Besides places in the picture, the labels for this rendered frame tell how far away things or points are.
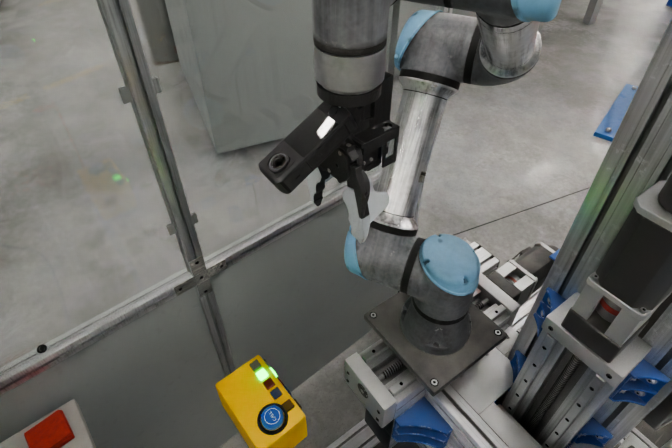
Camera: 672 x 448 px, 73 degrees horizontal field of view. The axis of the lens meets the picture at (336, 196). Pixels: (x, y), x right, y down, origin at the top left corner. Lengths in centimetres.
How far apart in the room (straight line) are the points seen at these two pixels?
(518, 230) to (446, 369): 193
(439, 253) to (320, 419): 131
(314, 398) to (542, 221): 169
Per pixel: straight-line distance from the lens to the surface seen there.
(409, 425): 110
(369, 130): 54
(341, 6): 44
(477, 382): 112
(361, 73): 47
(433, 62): 87
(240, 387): 95
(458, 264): 88
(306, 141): 50
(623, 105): 437
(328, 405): 210
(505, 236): 281
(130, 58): 89
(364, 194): 54
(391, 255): 89
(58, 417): 128
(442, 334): 99
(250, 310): 147
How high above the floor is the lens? 192
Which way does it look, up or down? 42 degrees down
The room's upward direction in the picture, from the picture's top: straight up
